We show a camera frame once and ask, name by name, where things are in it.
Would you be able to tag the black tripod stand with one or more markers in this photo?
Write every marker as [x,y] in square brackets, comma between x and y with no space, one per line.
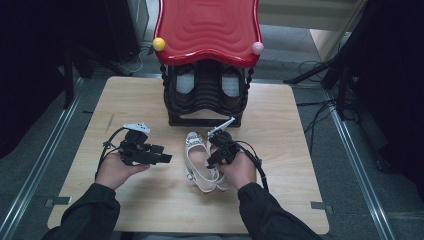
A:
[311,71]

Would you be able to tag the grey floor bracket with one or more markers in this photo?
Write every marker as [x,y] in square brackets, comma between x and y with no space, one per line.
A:
[58,201]
[321,206]

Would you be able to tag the metal floor rail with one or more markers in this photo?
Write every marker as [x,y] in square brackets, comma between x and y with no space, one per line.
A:
[46,156]
[361,166]

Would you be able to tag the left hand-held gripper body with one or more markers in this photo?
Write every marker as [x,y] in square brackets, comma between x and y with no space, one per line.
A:
[135,150]

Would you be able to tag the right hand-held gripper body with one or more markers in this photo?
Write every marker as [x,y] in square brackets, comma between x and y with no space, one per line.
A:
[226,150]

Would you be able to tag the red and black shoe rack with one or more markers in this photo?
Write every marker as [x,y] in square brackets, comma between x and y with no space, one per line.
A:
[206,30]

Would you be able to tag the light wooden board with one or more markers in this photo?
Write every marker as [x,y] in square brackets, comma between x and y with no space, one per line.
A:
[325,41]

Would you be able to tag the black leather shoe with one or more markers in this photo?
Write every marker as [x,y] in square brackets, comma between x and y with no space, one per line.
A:
[231,85]
[185,83]

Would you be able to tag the person's left hand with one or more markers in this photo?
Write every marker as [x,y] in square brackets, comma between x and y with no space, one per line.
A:
[113,171]

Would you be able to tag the dark curtain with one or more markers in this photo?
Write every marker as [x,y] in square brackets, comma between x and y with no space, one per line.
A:
[393,83]
[33,66]

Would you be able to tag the person's right hand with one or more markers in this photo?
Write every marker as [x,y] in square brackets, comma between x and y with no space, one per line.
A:
[241,173]

